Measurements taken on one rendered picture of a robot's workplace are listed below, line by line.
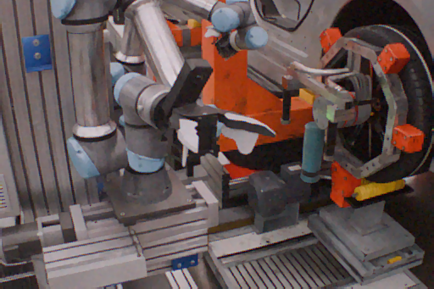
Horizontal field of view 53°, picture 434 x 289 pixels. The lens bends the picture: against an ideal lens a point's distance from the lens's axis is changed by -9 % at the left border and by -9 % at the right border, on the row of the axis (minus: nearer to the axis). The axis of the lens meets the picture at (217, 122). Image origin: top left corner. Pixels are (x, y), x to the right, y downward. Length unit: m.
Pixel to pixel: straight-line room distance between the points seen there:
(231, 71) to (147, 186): 0.94
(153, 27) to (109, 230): 0.58
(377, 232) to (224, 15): 1.32
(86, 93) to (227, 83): 1.07
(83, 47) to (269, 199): 1.35
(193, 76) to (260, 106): 1.50
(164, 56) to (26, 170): 0.60
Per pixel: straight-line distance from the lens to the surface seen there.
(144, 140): 0.92
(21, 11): 1.27
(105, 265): 1.25
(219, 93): 2.09
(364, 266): 2.18
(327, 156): 1.69
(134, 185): 1.30
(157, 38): 1.05
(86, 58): 1.10
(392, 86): 1.71
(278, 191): 2.19
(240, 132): 0.77
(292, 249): 2.36
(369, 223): 2.25
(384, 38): 1.82
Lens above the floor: 1.54
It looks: 24 degrees down
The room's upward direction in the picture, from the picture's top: straight up
